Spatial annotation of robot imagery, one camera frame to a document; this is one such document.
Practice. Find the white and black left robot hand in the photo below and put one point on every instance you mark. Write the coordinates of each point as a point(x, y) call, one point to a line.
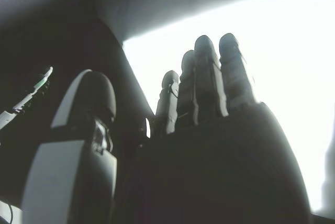
point(209, 169)

